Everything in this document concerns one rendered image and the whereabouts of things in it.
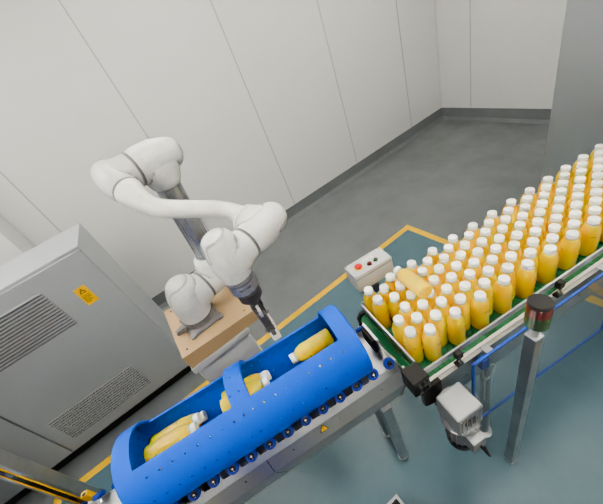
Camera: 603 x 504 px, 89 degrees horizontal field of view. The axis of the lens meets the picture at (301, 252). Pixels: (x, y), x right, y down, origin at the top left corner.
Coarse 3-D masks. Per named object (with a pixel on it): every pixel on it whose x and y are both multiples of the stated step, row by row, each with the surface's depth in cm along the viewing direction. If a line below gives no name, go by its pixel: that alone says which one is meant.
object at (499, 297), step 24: (576, 168) 151; (552, 192) 146; (528, 216) 141; (600, 216) 126; (504, 240) 132; (576, 240) 121; (600, 240) 133; (432, 264) 136; (480, 264) 131; (552, 264) 120; (456, 288) 125; (480, 288) 119; (504, 288) 116; (528, 288) 122; (480, 312) 116; (504, 312) 123
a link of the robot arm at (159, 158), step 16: (144, 144) 109; (160, 144) 111; (176, 144) 116; (144, 160) 107; (160, 160) 111; (176, 160) 116; (160, 176) 113; (176, 176) 118; (160, 192) 120; (176, 192) 121; (176, 224) 131; (192, 224) 131; (192, 240) 135; (208, 272) 144
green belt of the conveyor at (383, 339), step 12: (576, 264) 130; (588, 264) 128; (540, 288) 127; (552, 288) 125; (516, 300) 127; (516, 312) 123; (372, 324) 141; (504, 324) 121; (384, 336) 135; (468, 336) 122; (384, 348) 133; (396, 348) 129; (444, 348) 122; (468, 348) 119; (396, 360) 127; (408, 360) 123; (432, 372) 116
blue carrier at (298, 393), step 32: (320, 320) 127; (288, 352) 127; (320, 352) 103; (352, 352) 103; (224, 384) 103; (288, 384) 100; (320, 384) 102; (160, 416) 116; (224, 416) 97; (256, 416) 98; (288, 416) 101; (128, 448) 97; (192, 448) 95; (224, 448) 97; (128, 480) 93; (160, 480) 93; (192, 480) 96
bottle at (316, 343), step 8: (312, 336) 119; (320, 336) 118; (328, 336) 117; (304, 344) 117; (312, 344) 117; (320, 344) 117; (328, 344) 118; (296, 352) 117; (304, 352) 116; (312, 352) 116; (304, 360) 117
